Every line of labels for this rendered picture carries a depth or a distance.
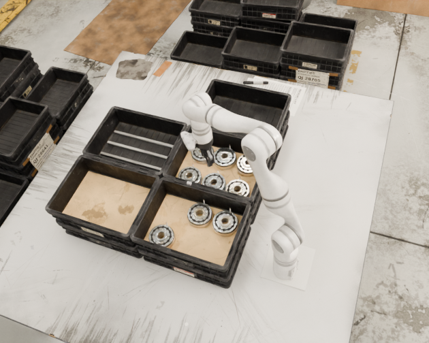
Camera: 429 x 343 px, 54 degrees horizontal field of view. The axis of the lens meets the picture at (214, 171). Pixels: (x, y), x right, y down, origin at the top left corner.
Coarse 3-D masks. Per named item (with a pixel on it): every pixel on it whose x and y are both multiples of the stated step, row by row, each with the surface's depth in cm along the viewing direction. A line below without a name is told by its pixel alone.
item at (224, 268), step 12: (168, 180) 176; (156, 192) 173; (204, 192) 171; (216, 192) 170; (240, 228) 160; (132, 240) 163; (144, 240) 161; (168, 252) 159; (180, 252) 157; (204, 264) 154; (216, 264) 153; (228, 264) 153
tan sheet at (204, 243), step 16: (160, 208) 180; (176, 208) 179; (160, 224) 176; (176, 224) 175; (176, 240) 171; (192, 240) 170; (208, 240) 170; (224, 240) 169; (208, 256) 166; (224, 256) 165
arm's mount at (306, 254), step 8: (304, 248) 177; (312, 248) 177; (272, 256) 177; (304, 256) 176; (312, 256) 175; (264, 264) 175; (272, 264) 175; (304, 264) 174; (264, 272) 173; (272, 272) 173; (296, 272) 172; (304, 272) 172; (272, 280) 171; (280, 280) 171; (288, 280) 170; (296, 280) 170; (304, 280) 170; (296, 288) 168; (304, 288) 168
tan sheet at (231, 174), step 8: (184, 160) 193; (192, 160) 193; (200, 168) 190; (208, 168) 189; (216, 168) 189; (232, 168) 188; (176, 176) 188; (224, 176) 186; (232, 176) 186; (240, 176) 185; (248, 184) 183
